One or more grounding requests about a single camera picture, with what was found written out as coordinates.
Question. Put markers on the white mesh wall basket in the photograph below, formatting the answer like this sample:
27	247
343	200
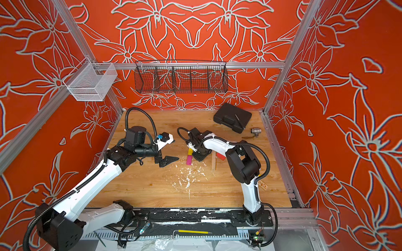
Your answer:
89	83

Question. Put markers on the magenta block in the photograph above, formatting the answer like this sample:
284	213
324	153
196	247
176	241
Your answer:
189	160

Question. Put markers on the yellow pencil on rail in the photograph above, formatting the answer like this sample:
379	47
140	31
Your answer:
193	232

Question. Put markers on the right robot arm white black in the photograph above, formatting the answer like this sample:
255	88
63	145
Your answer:
248	164

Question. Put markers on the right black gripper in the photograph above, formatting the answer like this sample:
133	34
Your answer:
200	157

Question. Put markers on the printed natural wood block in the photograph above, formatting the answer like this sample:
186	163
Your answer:
262	185

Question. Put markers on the red building block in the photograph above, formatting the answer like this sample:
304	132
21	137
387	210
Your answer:
220	156

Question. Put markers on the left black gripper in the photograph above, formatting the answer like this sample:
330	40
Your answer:
166	161

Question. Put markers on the black plastic tool case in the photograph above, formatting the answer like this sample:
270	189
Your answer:
233	117

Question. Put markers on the black wire wall basket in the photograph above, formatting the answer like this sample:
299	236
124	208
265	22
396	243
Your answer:
181	77

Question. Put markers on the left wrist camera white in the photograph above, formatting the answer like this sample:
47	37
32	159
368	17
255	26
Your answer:
164	139

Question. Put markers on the small silver metal fitting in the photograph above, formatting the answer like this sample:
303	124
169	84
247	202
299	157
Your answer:
256	132

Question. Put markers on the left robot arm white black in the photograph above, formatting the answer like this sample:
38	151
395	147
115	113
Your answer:
63	223

